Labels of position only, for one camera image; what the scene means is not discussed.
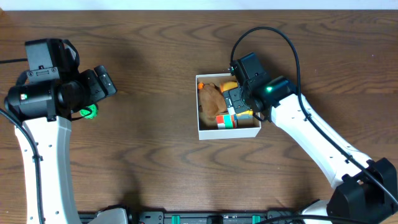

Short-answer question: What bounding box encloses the brown plush toy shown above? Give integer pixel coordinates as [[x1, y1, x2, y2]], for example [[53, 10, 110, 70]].
[[198, 83, 227, 120]]

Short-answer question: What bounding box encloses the multicolour puzzle cube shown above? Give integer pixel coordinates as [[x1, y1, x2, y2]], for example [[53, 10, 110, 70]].
[[216, 114, 238, 129]]

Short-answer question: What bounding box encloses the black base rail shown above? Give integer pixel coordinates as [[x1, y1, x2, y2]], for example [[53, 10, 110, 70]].
[[77, 210, 308, 224]]

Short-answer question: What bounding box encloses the orange rubber duck toy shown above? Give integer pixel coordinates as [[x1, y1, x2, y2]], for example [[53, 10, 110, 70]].
[[220, 81, 238, 93]]

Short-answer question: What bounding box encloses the white cardboard box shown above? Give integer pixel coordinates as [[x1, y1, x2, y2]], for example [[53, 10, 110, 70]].
[[195, 73, 261, 140]]

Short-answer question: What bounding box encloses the left black cable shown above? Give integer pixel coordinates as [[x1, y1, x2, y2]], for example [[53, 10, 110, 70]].
[[0, 57, 44, 224]]

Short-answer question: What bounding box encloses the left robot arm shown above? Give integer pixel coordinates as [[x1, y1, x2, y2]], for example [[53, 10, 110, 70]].
[[3, 65, 117, 223]]

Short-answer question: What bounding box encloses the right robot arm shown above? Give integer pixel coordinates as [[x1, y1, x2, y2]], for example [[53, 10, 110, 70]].
[[221, 77, 397, 223]]

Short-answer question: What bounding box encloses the black cable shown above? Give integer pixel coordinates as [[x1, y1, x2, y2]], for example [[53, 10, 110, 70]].
[[0, 57, 44, 224], [229, 26, 398, 224]]

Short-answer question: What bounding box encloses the green round ridged disc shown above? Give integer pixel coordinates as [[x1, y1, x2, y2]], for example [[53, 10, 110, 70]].
[[80, 104, 98, 119]]

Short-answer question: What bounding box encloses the grey yellow toy truck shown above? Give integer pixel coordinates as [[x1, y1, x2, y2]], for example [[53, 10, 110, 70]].
[[236, 110, 253, 120]]

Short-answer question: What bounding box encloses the right black cable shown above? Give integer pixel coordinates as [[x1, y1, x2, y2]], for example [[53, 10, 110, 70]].
[[229, 26, 398, 224]]

